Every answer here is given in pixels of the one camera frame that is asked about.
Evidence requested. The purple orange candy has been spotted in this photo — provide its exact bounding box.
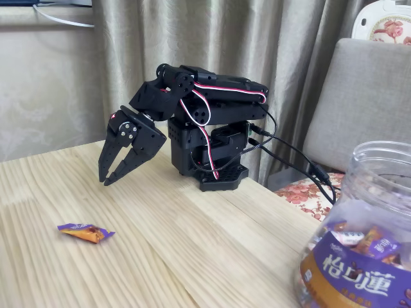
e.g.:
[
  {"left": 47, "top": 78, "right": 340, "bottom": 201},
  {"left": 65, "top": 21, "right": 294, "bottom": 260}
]
[{"left": 57, "top": 223, "right": 116, "bottom": 244}]

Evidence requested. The orange-brown snack packet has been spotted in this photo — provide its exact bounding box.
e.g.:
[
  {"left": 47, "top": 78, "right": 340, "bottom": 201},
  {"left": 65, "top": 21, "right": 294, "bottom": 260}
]
[{"left": 354, "top": 226, "right": 385, "bottom": 257}]

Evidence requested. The clear plastic candy jar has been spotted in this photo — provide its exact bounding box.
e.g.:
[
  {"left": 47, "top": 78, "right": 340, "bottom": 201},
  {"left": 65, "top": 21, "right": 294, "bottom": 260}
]
[{"left": 293, "top": 141, "right": 411, "bottom": 308}]

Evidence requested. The purple snack packet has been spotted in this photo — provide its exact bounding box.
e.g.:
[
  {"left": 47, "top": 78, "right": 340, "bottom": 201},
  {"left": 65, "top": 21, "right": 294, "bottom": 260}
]
[{"left": 369, "top": 237, "right": 401, "bottom": 259}]

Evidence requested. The beige patterned curtain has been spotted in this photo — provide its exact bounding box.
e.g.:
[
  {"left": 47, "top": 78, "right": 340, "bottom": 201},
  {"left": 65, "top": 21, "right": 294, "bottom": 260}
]
[{"left": 91, "top": 0, "right": 375, "bottom": 190}]

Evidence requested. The floral seat cushion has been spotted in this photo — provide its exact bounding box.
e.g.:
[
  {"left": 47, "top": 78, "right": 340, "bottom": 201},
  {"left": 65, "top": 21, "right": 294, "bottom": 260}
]
[{"left": 274, "top": 171, "right": 346, "bottom": 222}]

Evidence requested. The dark flat device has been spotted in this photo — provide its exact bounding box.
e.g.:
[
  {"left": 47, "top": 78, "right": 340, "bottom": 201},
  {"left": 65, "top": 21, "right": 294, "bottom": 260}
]
[{"left": 31, "top": 0, "right": 93, "bottom": 8}]

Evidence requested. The beige window sill ledge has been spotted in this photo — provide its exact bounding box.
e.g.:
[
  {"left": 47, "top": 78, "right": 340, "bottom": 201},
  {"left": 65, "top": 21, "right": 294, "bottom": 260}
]
[{"left": 0, "top": 5, "right": 96, "bottom": 32}]

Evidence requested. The grey upholstered chair back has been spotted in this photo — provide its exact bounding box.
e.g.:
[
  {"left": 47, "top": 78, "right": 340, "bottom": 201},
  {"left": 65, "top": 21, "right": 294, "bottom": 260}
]
[{"left": 303, "top": 37, "right": 411, "bottom": 173}]

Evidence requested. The white floral chair back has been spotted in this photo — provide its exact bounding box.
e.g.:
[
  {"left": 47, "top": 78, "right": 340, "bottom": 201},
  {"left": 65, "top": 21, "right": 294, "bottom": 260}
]
[{"left": 351, "top": 0, "right": 411, "bottom": 47}]

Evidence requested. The red white servo wire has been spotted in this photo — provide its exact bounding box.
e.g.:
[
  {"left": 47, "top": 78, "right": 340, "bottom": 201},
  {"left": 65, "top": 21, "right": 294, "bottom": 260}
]
[{"left": 179, "top": 81, "right": 269, "bottom": 180}]

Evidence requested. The plain black plug cable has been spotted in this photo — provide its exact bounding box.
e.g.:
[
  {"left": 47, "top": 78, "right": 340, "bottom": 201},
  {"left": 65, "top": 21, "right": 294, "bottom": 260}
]
[{"left": 249, "top": 137, "right": 335, "bottom": 203}]

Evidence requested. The thin black wire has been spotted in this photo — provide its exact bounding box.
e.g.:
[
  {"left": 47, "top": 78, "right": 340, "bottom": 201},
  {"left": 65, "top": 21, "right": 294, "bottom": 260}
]
[{"left": 189, "top": 105, "right": 279, "bottom": 171}]

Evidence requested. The white cable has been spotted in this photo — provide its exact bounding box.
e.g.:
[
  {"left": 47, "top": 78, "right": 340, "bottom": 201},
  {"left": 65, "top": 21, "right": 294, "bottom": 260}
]
[{"left": 31, "top": 3, "right": 96, "bottom": 28}]

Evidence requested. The black cable with ferrite bead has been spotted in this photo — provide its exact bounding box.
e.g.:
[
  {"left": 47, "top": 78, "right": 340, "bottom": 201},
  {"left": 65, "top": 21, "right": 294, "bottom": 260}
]
[{"left": 249, "top": 123, "right": 337, "bottom": 205}]

